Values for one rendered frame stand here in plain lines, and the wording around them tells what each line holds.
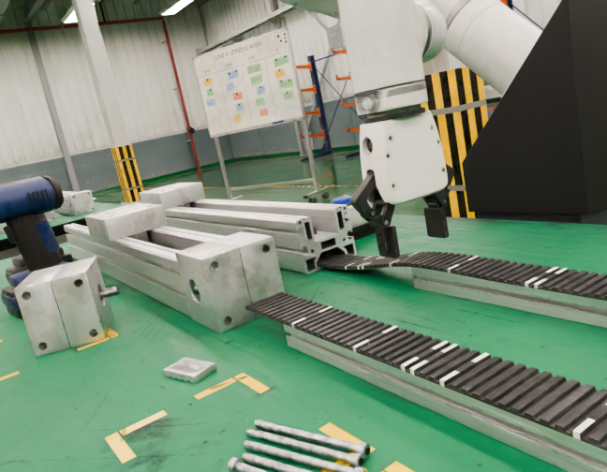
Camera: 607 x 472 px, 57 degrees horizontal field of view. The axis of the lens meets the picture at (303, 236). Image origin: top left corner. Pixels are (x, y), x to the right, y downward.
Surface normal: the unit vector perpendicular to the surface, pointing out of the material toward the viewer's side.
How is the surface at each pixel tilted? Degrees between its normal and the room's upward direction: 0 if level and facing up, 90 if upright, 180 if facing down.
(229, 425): 0
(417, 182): 88
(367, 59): 90
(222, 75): 90
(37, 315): 90
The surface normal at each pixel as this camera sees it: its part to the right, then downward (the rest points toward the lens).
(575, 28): 0.59, 0.06
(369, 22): -0.36, 0.27
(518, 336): -0.20, -0.96
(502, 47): -0.60, -0.03
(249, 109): -0.57, 0.29
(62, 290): 0.22, 0.17
